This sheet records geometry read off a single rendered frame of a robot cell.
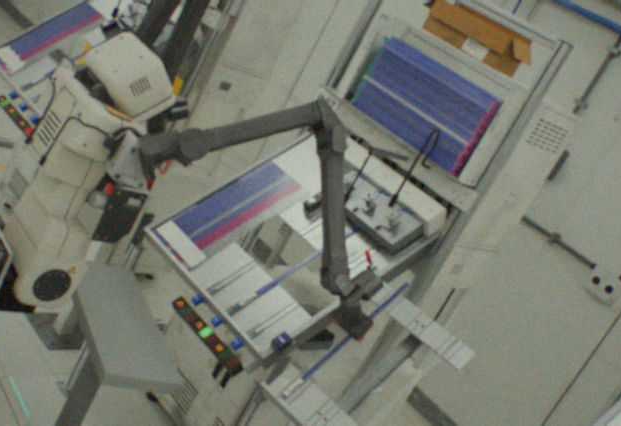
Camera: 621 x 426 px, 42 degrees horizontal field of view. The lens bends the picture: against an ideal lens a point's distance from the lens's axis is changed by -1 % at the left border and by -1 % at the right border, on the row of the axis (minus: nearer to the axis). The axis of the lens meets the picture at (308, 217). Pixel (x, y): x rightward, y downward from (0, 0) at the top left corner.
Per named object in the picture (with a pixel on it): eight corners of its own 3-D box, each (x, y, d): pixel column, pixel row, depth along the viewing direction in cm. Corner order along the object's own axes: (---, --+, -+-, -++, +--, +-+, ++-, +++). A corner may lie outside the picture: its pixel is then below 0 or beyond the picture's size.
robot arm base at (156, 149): (124, 130, 198) (144, 153, 190) (154, 119, 201) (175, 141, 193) (130, 159, 203) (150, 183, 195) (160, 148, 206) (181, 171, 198)
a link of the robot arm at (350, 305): (334, 296, 215) (349, 309, 212) (353, 280, 217) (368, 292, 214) (336, 309, 220) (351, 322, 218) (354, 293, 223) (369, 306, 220)
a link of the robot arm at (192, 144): (320, 97, 222) (336, 90, 213) (334, 145, 223) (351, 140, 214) (164, 137, 205) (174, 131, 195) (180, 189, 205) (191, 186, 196)
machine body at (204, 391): (232, 520, 282) (316, 380, 264) (133, 388, 323) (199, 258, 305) (347, 491, 331) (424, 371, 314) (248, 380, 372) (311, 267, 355)
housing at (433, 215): (427, 251, 268) (428, 221, 258) (333, 175, 297) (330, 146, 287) (445, 238, 271) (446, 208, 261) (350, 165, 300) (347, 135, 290)
